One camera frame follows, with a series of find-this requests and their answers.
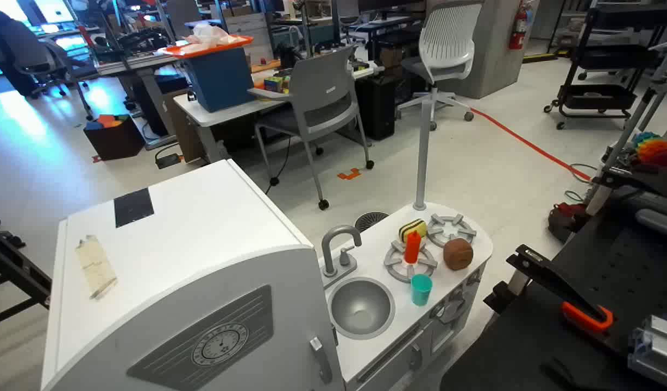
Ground gray kitchen pole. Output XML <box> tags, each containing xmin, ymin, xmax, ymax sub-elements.
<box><xmin>410</xmin><ymin>89</ymin><xmax>441</xmax><ymax>214</ymax></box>

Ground gray office chair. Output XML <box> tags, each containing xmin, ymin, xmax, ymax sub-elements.
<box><xmin>253</xmin><ymin>46</ymin><xmax>378</xmax><ymax>214</ymax></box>

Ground black box orange contents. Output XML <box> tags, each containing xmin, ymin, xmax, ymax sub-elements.
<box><xmin>80</xmin><ymin>113</ymin><xmax>148</xmax><ymax>164</ymax></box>

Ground beige paper tag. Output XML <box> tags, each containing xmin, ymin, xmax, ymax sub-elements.
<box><xmin>74</xmin><ymin>232</ymin><xmax>120</xmax><ymax>302</ymax></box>

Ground white desk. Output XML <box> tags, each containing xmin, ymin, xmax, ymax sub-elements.
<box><xmin>170</xmin><ymin>60</ymin><xmax>385</xmax><ymax>166</ymax></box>

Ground black office chair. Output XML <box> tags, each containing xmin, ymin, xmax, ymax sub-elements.
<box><xmin>0</xmin><ymin>8</ymin><xmax>77</xmax><ymax>103</ymax></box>

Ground teal plastic cup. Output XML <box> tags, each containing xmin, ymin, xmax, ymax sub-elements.
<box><xmin>408</xmin><ymin>271</ymin><xmax>435</xmax><ymax>308</ymax></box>

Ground silver toy sink bowl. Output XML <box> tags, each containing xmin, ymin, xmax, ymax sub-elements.
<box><xmin>327</xmin><ymin>276</ymin><xmax>398</xmax><ymax>341</ymax></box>

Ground blue storage bin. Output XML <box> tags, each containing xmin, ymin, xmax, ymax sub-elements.
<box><xmin>179</xmin><ymin>46</ymin><xmax>256</xmax><ymax>115</ymax></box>

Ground dark red floor object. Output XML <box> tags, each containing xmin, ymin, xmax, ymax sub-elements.
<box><xmin>547</xmin><ymin>200</ymin><xmax>593</xmax><ymax>245</ymax></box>

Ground orange bin lid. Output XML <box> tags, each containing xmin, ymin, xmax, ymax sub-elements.
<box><xmin>164</xmin><ymin>33</ymin><xmax>256</xmax><ymax>64</ymax></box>

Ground clear plastic bag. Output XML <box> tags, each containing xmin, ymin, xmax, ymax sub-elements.
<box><xmin>189</xmin><ymin>23</ymin><xmax>233</xmax><ymax>46</ymax></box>

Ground orange floor cable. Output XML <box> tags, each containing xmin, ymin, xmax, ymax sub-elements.
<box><xmin>468</xmin><ymin>104</ymin><xmax>596</xmax><ymax>185</ymax></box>

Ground yellow toy sponge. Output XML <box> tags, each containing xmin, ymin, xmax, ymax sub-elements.
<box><xmin>395</xmin><ymin>218</ymin><xmax>430</xmax><ymax>245</ymax></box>

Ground black utility cart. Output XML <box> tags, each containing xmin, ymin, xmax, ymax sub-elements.
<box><xmin>541</xmin><ymin>0</ymin><xmax>667</xmax><ymax>132</ymax></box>

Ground aluminum extrusion bar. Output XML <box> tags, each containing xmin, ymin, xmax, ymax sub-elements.
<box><xmin>624</xmin><ymin>314</ymin><xmax>667</xmax><ymax>391</ymax></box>

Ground white mesh chair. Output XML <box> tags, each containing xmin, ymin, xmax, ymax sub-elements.
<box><xmin>395</xmin><ymin>3</ymin><xmax>488</xmax><ymax>132</ymax></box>

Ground gray toy stove burner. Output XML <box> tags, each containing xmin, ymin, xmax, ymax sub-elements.
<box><xmin>427</xmin><ymin>212</ymin><xmax>480</xmax><ymax>250</ymax></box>
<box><xmin>383</xmin><ymin>240</ymin><xmax>441</xmax><ymax>286</ymax></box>

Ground black bin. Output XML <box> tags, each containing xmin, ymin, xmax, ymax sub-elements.
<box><xmin>356</xmin><ymin>72</ymin><xmax>405</xmax><ymax>143</ymax></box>

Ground white toy kitchen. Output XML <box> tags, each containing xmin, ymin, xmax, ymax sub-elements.
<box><xmin>39</xmin><ymin>160</ymin><xmax>495</xmax><ymax>391</ymax></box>

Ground black clamp orange handle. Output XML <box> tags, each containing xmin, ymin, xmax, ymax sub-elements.
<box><xmin>505</xmin><ymin>244</ymin><xmax>617</xmax><ymax>339</ymax></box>

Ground brown round toy fruit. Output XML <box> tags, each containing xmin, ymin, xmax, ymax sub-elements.
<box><xmin>441</xmin><ymin>237</ymin><xmax>477</xmax><ymax>274</ymax></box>

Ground gray toy faucet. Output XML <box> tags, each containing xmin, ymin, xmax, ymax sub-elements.
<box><xmin>317</xmin><ymin>225</ymin><xmax>366</xmax><ymax>286</ymax></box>

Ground red fire extinguisher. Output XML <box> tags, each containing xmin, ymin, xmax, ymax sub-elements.
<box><xmin>507</xmin><ymin>0</ymin><xmax>532</xmax><ymax>54</ymax></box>

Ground red ketchup bottle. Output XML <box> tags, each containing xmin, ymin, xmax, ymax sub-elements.
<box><xmin>405</xmin><ymin>229</ymin><xmax>423</xmax><ymax>268</ymax></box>

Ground black metal stand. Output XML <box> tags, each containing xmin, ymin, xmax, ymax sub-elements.
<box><xmin>0</xmin><ymin>212</ymin><xmax>55</xmax><ymax>330</ymax></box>

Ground multicoloured duster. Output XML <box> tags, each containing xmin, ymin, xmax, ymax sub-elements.
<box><xmin>628</xmin><ymin>128</ymin><xmax>667</xmax><ymax>174</ymax></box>

